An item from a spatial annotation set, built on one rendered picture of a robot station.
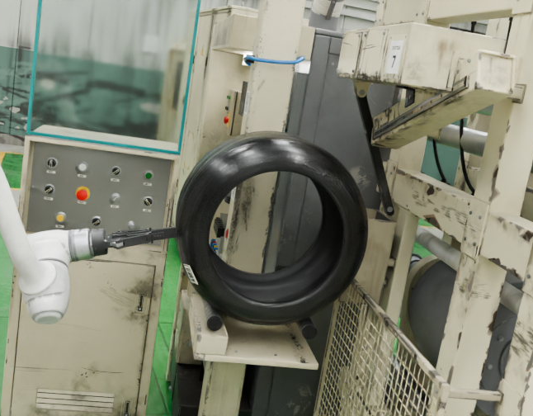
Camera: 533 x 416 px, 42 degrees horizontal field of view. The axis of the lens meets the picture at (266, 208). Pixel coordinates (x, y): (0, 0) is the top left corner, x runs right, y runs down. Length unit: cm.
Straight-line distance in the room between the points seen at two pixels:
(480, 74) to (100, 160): 147
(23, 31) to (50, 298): 911
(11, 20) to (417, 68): 937
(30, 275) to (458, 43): 120
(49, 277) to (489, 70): 120
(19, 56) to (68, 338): 829
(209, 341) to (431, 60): 97
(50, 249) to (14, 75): 897
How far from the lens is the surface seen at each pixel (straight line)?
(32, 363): 281
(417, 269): 271
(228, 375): 246
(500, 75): 167
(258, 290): 223
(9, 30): 1076
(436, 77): 171
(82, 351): 277
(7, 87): 1079
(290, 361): 207
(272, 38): 223
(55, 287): 188
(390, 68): 175
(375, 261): 234
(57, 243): 198
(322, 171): 190
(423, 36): 170
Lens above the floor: 161
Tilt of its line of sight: 11 degrees down
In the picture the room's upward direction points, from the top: 9 degrees clockwise
